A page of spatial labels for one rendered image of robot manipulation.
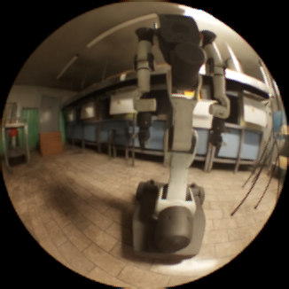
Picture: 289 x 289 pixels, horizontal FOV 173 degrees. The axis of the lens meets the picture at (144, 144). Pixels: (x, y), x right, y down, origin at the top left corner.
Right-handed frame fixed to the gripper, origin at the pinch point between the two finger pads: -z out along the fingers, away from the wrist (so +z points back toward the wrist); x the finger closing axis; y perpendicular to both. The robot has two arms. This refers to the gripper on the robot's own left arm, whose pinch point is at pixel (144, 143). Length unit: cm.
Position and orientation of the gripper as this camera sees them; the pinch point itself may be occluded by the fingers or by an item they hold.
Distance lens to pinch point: 58.8
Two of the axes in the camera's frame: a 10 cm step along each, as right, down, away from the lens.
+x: 2.5, -3.5, 9.0
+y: -9.7, -0.8, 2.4
